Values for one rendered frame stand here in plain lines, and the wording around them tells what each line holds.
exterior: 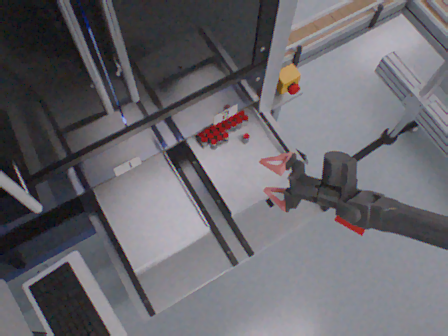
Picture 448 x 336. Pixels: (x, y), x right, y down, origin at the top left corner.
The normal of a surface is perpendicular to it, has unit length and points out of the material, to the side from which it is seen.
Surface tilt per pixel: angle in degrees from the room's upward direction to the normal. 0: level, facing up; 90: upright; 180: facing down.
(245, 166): 0
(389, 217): 54
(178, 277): 0
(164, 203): 0
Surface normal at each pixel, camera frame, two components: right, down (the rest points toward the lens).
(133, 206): 0.02, -0.37
